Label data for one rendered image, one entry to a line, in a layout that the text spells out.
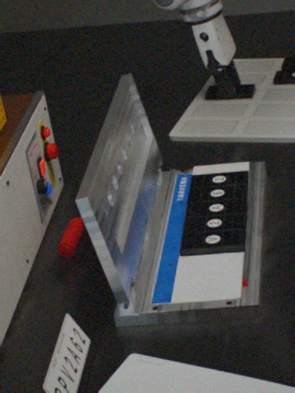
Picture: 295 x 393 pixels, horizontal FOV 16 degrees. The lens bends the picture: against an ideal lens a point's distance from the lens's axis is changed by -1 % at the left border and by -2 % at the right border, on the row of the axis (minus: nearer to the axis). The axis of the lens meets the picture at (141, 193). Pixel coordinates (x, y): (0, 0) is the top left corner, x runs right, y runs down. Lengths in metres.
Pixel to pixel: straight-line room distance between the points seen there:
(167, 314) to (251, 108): 0.71
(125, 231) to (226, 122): 0.55
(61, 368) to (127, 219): 0.31
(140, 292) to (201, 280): 0.09
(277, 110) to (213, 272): 0.60
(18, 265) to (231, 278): 0.33
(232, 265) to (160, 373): 0.37
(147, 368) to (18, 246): 0.44
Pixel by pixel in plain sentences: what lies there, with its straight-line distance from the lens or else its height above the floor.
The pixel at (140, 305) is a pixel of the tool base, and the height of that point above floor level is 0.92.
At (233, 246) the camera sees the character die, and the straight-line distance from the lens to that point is 1.56.
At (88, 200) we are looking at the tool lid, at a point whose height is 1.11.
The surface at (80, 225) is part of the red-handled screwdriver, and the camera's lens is 1.71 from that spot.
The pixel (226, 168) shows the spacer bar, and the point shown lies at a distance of 1.79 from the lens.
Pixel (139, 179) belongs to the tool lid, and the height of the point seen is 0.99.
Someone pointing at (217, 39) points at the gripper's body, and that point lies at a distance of 2.05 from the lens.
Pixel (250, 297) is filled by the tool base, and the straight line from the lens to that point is 1.45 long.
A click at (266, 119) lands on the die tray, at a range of 2.00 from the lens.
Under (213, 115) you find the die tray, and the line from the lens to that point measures 2.05.
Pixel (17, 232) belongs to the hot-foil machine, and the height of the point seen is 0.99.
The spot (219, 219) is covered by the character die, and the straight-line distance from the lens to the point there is 1.63.
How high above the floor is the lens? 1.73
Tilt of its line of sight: 27 degrees down
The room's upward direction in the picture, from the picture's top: 10 degrees counter-clockwise
